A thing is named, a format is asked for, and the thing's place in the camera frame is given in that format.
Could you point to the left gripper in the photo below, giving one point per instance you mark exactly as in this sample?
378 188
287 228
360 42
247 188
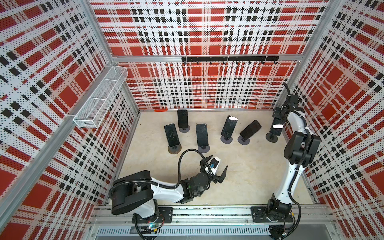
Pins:
216 178

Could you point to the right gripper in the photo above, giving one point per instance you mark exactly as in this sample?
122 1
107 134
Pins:
277 112

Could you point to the black phone with white sticker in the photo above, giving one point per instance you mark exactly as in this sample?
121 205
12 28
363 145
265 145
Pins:
277 126

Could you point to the blue-edged phone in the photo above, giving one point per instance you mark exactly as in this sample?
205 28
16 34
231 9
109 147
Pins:
251 129

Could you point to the black phone with pink edge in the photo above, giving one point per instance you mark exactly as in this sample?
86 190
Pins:
229 126

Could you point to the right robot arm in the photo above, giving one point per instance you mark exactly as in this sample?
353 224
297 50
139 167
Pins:
300 152

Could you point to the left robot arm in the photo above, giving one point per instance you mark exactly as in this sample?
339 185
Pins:
138 193

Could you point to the grey centre phone stand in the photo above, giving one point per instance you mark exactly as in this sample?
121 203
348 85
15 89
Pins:
204 149

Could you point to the grey stand of blue phone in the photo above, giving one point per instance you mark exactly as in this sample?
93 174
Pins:
242 141

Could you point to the dark grey far-right phone stand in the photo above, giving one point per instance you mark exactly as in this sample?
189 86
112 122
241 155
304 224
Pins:
272 138

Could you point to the black phone in centre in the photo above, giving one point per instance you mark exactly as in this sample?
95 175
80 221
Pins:
202 135

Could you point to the wooden-base phone stand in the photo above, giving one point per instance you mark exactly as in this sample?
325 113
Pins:
175 149

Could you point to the grey stand at back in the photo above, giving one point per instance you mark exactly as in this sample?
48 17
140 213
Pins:
184 130

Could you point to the black phone on wooden stand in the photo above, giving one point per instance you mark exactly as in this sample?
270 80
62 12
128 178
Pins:
172 135

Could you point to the black phone at back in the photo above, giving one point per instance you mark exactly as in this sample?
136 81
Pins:
183 119

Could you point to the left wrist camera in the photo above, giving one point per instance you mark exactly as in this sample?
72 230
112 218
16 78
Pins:
214 165

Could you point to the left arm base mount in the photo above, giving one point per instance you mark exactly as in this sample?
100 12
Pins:
149 228

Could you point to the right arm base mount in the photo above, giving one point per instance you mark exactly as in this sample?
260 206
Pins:
278 212

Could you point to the black hook rail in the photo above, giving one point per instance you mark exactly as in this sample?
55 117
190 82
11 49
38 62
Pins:
261 59

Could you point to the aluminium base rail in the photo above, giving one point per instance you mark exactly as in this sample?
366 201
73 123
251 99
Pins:
220 222

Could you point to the white wire mesh basket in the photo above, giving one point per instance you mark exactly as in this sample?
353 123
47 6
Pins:
102 96

